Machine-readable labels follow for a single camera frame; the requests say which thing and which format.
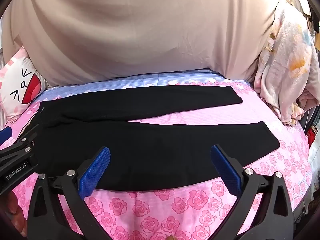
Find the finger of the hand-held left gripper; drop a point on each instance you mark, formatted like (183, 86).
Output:
(5, 133)
(23, 145)

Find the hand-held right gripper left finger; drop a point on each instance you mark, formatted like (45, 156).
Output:
(96, 172)

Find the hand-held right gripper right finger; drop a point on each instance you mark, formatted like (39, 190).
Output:
(225, 170)

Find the black pants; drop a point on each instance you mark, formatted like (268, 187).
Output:
(150, 155)

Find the person's left hand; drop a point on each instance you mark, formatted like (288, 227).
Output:
(15, 212)

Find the white cat face pillow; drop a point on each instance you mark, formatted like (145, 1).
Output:
(15, 80)

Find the pink floral bedsheet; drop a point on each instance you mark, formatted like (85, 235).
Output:
(175, 210)

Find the red box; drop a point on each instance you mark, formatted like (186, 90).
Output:
(313, 136)

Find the pale floral blanket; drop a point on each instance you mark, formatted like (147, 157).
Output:
(285, 67)

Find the beige headboard cushion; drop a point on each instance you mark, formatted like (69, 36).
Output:
(137, 30)

